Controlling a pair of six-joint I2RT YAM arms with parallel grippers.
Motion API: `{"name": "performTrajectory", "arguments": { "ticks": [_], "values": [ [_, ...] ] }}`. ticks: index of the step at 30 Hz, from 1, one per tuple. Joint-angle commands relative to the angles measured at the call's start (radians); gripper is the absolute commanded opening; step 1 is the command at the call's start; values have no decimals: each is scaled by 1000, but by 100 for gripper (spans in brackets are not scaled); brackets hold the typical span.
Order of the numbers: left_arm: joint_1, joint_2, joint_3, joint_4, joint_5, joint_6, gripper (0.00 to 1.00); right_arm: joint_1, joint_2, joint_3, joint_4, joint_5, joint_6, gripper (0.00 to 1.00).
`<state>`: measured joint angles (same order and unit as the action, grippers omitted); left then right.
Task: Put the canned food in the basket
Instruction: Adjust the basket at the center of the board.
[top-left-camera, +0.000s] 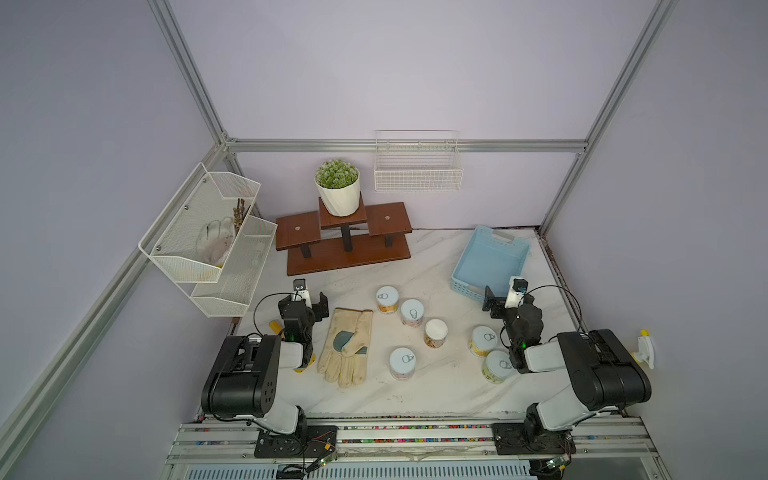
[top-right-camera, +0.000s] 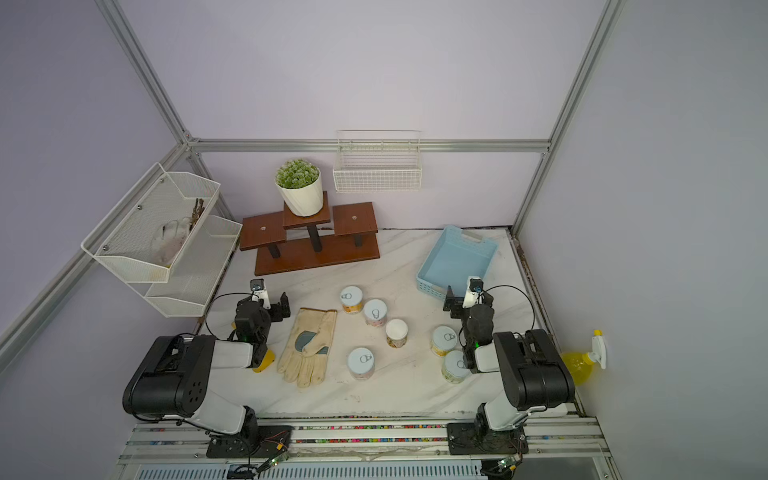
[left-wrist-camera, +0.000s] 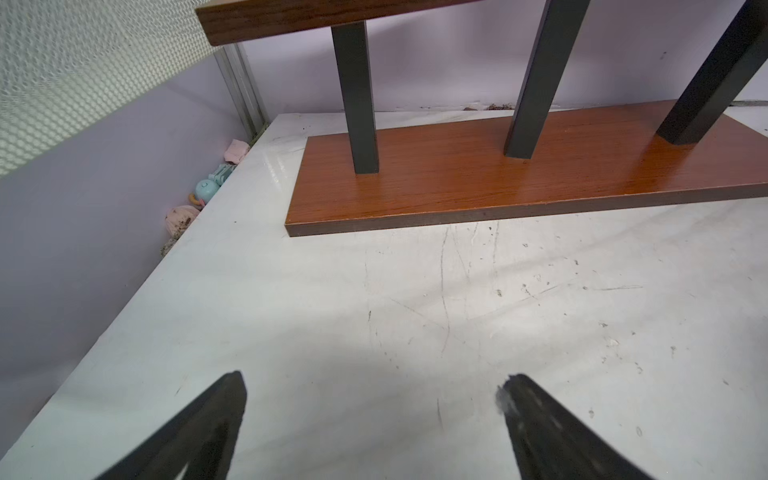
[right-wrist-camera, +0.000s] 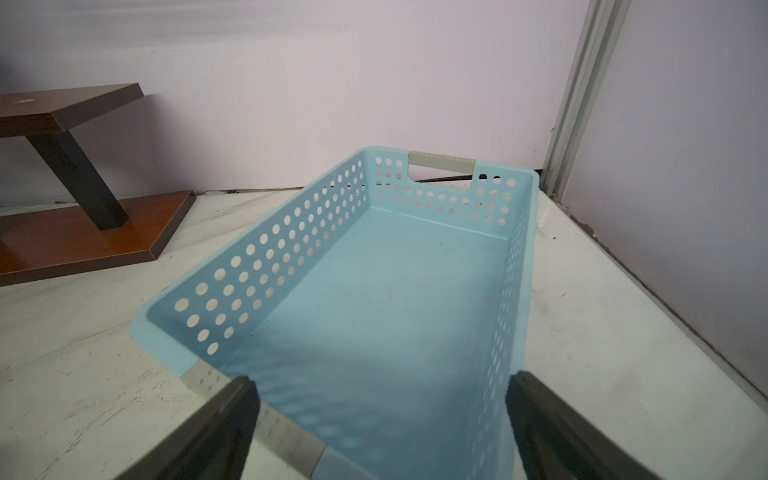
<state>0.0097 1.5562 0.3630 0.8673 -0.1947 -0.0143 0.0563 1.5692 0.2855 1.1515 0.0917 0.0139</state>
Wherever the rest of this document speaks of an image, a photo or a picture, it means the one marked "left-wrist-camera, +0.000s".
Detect pastel toys beside table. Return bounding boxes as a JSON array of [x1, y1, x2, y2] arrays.
[[161, 140, 251, 257]]

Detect brown wooden riser shelf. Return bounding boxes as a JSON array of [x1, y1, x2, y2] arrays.
[[196, 1, 767, 237]]

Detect white perforated wall rack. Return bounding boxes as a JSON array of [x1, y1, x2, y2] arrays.
[[1, 0, 215, 175]]

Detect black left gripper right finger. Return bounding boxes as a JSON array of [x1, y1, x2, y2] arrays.
[[496, 374, 649, 479]]

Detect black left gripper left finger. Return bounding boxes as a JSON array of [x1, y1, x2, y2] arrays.
[[99, 371, 247, 479]]

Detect aluminium frame post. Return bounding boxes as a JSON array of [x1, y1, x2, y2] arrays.
[[214, 43, 270, 143]]

